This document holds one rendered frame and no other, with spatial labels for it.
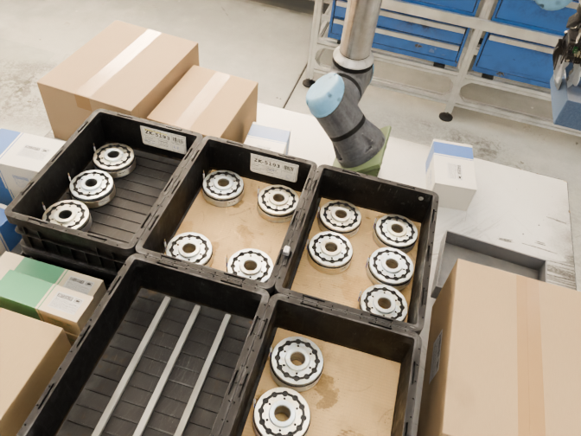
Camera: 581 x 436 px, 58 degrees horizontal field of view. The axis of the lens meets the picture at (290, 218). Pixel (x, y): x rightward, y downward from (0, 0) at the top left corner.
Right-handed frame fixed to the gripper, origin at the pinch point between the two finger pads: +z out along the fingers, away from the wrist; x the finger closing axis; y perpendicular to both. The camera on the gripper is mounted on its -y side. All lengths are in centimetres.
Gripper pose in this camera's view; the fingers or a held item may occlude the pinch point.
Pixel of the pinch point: (562, 83)
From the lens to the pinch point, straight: 147.5
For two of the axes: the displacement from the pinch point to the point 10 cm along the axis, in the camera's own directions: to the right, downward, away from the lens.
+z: 0.1, 6.9, 7.2
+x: 9.5, 2.2, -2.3
